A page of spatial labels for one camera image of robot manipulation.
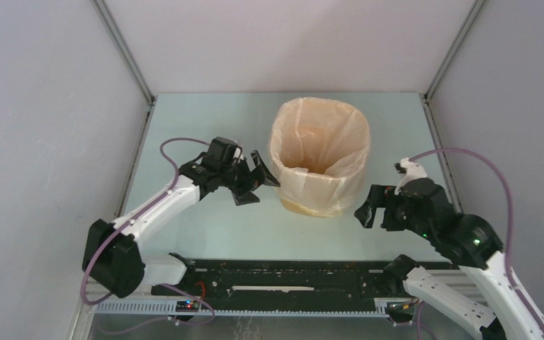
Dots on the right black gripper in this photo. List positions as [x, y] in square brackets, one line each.
[379, 195]

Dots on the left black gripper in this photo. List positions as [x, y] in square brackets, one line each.
[244, 195]

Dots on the orange plastic trash bin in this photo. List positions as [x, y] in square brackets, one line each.
[321, 192]

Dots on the translucent yellowish trash bag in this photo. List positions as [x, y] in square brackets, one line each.
[316, 132]

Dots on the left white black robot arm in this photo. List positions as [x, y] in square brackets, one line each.
[112, 255]

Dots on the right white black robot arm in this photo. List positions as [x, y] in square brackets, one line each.
[467, 241]

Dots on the small lit circuit board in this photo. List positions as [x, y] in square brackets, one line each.
[187, 306]

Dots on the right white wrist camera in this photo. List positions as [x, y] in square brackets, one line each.
[409, 170]

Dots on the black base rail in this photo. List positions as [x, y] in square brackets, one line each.
[318, 287]

